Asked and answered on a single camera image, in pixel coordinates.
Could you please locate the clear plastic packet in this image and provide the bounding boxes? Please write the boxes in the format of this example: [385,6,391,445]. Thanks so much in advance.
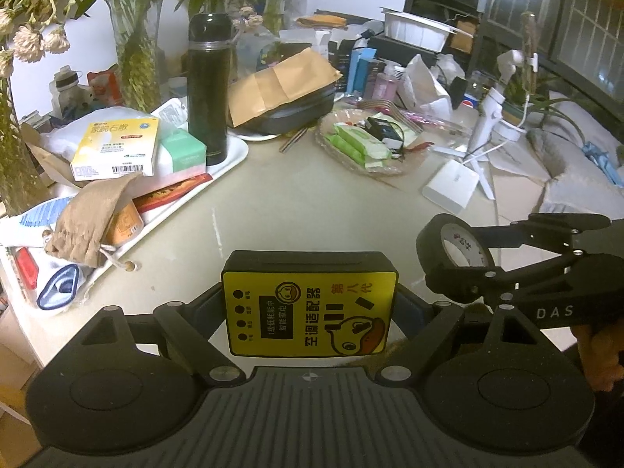
[151,97,188,132]

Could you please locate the burlap drawstring pouch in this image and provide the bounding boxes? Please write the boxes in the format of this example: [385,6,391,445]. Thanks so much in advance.
[44,172,144,269]

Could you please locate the orange can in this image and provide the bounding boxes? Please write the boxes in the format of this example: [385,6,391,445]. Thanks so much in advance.
[105,200,144,247]

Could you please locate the black electrical tape roll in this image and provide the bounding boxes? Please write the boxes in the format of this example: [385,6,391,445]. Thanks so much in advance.
[416,213,495,284]

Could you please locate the flat white box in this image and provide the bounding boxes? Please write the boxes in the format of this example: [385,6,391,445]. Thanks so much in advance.
[422,160,481,214]

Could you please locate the black zip case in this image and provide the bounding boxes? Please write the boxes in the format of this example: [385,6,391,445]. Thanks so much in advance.
[235,85,337,136]

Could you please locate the grey cushion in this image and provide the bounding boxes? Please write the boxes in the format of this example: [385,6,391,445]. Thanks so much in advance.
[526,102,624,218]

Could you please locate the yellow black adapter box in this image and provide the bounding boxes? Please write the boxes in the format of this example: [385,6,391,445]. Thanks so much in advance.
[222,250,399,358]

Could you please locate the chopsticks pair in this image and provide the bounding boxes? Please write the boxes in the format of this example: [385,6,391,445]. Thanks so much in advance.
[278,127,310,153]

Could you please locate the small red box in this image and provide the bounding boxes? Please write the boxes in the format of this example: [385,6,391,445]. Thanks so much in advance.
[14,246,40,291]

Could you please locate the pink bottle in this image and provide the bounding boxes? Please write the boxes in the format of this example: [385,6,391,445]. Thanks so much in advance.
[373,64,398,101]

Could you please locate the blue carton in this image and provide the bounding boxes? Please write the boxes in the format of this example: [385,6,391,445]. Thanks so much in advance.
[348,48,378,94]

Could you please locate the potted green plant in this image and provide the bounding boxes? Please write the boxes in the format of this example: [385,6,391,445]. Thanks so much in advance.
[502,10,586,142]

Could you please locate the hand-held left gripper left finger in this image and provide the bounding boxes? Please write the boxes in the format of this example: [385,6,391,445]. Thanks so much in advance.
[80,283,242,386]

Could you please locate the white plastic bag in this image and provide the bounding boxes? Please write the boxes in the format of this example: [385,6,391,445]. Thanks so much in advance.
[396,53,454,122]

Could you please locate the flat cardboard sheet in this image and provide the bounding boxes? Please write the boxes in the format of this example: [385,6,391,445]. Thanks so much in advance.
[487,156,557,239]

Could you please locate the small black device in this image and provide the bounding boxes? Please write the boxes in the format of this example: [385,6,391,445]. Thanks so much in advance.
[365,116,408,149]

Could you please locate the white food container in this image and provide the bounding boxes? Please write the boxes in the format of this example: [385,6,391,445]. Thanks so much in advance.
[380,7,471,52]

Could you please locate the white sports bottle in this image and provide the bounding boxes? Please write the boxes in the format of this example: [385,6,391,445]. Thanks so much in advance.
[51,66,83,118]

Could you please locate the yellow white medicine box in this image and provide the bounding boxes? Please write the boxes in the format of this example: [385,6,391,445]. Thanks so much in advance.
[69,118,161,182]

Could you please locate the cola bottle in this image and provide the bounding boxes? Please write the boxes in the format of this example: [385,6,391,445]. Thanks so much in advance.
[458,85,481,113]

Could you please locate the white tray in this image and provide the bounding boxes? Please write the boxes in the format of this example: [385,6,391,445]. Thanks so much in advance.
[0,134,249,313]

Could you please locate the white plate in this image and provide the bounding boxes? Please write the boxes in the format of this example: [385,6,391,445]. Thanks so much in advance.
[235,127,293,142]

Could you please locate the black thermos bottle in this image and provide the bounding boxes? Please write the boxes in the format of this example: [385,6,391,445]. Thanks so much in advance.
[188,12,232,167]

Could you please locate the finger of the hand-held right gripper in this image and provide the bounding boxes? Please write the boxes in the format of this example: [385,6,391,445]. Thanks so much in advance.
[425,252,586,305]
[480,213,612,257]

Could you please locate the red flat packet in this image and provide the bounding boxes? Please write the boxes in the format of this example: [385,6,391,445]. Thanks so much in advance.
[133,173,213,213]

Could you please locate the orange flat pack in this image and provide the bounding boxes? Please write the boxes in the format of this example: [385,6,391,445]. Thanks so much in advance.
[297,14,349,29]

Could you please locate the glass vase with stems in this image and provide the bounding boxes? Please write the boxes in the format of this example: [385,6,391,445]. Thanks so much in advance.
[105,0,167,113]
[0,73,47,218]
[258,0,293,44]

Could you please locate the green white packet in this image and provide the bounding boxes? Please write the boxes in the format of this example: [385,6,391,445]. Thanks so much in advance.
[334,124,386,167]
[358,129,393,171]
[324,124,364,161]

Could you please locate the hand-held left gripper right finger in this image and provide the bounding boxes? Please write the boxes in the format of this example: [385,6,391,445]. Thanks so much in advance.
[378,285,542,386]

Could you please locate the dried white flowers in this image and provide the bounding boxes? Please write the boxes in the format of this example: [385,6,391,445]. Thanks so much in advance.
[0,0,71,79]

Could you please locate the white gimbal tripod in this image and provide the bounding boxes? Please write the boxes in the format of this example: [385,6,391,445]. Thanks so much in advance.
[461,49,539,200]

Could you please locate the black carton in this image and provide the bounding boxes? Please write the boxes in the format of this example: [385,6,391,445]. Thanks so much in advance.
[329,39,354,93]

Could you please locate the brown paper envelope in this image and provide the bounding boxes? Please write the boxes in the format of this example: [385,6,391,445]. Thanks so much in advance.
[228,48,343,128]

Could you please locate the crumpled brown paper bag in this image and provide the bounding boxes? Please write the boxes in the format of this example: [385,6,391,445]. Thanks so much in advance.
[22,124,81,188]

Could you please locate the blue white striped packet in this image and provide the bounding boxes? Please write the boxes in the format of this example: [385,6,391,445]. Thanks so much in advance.
[19,197,79,230]

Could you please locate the person's right hand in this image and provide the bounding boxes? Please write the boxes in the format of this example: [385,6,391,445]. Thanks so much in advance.
[575,322,624,393]

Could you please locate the green white tissue box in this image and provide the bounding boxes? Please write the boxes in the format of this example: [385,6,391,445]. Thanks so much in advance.
[160,129,207,176]

